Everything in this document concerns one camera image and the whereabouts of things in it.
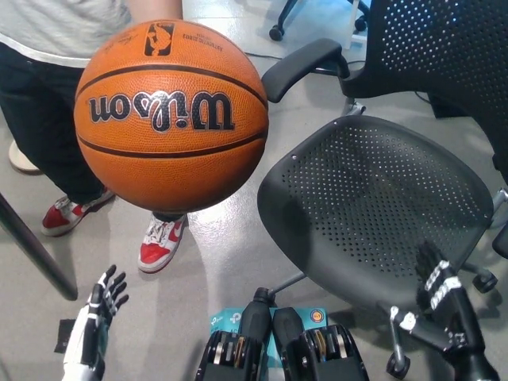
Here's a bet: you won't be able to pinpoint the robot right white black hand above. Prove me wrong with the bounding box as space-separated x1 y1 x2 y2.
391 240 486 358

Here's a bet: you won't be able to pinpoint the person's left red white sneaker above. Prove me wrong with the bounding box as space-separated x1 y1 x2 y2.
137 212 187 274

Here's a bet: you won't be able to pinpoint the teal TP-Link cardboard box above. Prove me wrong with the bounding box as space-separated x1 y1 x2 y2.
209 304 329 381

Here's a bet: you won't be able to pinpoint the white desk foot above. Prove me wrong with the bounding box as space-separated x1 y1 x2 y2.
348 0 372 51

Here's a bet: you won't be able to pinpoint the person's right red white sneaker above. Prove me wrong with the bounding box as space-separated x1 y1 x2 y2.
40 188 116 238

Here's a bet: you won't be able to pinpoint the blue chair base with casters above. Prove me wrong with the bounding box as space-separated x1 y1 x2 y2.
268 0 369 41

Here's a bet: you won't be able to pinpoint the person grey shirt black trousers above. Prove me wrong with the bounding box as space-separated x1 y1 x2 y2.
0 0 134 206

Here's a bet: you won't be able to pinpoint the person's red white sneaker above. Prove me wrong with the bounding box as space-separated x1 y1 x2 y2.
137 212 187 274
40 188 116 238

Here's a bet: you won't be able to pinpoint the black perforated office chair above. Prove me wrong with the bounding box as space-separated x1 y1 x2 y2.
256 0 508 379

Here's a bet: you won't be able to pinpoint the black floor tape patch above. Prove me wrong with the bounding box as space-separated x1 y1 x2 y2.
53 318 77 354

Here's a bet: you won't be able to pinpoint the robot left white black hand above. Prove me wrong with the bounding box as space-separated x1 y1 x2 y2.
61 264 130 381

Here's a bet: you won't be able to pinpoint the orange Wilson basketball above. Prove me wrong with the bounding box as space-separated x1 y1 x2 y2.
73 19 270 214

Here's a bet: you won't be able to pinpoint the robot right black body block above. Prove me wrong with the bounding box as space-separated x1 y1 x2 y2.
271 307 371 381

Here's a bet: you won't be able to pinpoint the black floor cable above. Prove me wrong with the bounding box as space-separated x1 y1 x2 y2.
242 49 279 60

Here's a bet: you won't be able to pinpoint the white rounded floor object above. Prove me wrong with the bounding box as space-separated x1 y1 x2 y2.
8 140 43 175

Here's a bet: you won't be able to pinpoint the black slanted table leg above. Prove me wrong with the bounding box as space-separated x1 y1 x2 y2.
0 192 79 302

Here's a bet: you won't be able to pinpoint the robot black legs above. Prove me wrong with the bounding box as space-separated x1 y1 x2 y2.
194 287 275 381

